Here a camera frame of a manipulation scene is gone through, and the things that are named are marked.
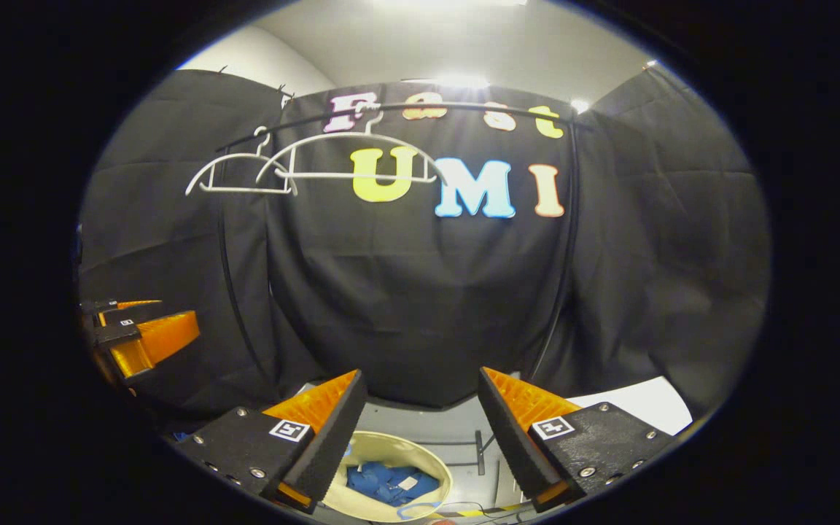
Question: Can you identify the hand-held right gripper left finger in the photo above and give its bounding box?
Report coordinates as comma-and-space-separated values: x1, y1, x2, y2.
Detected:
172, 368, 368, 515

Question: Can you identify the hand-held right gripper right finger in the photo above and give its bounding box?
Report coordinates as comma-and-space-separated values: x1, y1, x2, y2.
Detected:
477, 366, 676, 513

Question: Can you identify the cream round laundry hamper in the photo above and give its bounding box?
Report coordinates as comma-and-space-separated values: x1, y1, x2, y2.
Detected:
322, 430, 454, 523

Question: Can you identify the blue corduroy jacket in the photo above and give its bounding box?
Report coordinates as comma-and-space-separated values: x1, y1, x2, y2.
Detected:
346, 461, 441, 508

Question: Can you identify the white clothes hanger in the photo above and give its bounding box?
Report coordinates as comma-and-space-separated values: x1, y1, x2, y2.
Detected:
254, 98, 439, 183
185, 125, 298, 198

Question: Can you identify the black metal clothes rack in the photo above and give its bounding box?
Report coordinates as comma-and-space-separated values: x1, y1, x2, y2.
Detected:
216, 101, 596, 478

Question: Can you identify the yellow black floor tape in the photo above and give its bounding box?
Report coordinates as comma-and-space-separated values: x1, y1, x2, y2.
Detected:
449, 502, 530, 520

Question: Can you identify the black backdrop cloth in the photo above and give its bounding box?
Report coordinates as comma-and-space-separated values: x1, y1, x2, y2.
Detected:
77, 67, 771, 424

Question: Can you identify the large ceiling light panel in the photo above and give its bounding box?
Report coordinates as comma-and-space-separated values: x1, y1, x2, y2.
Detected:
373, 0, 530, 8

